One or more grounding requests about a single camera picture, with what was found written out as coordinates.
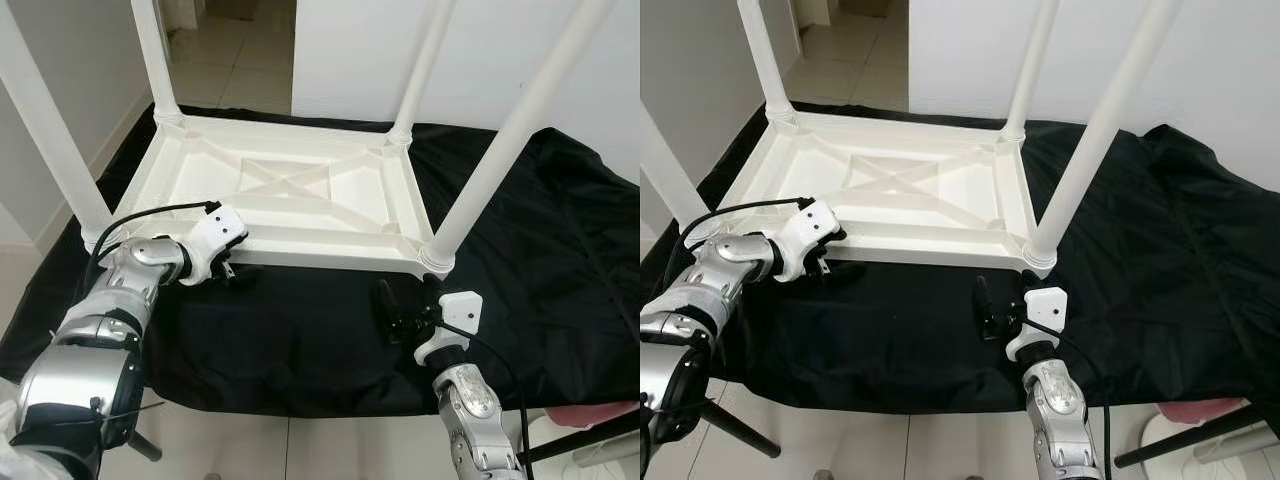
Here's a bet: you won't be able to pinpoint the white plastic children table top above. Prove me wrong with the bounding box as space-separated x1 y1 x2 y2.
80 112 456 279
700 108 1059 276

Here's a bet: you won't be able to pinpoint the white plastic table leg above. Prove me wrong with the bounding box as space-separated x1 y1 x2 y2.
1002 0 1061 143
0 0 113 251
132 0 186 126
387 0 461 149
640 100 706 241
420 0 616 276
1025 0 1183 273
738 0 798 123

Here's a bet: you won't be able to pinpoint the black shiny table cloth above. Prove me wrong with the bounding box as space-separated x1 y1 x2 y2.
0 100 641 419
640 98 1280 419

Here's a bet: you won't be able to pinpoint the black metal table leg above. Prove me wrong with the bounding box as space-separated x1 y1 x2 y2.
125 430 163 463
525 405 641 463
1113 405 1280 469
700 400 783 459

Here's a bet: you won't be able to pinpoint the pink cloth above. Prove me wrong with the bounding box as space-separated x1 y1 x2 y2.
545 400 636 429
1155 398 1246 426

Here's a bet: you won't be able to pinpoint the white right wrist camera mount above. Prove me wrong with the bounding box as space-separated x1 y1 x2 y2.
1005 286 1069 363
415 290 485 366

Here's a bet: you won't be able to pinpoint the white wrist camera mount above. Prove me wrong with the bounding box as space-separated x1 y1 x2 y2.
1005 286 1069 363
778 198 846 281
180 203 249 286
415 290 485 366

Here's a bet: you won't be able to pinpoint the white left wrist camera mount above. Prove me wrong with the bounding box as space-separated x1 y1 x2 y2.
180 203 249 286
778 198 846 281

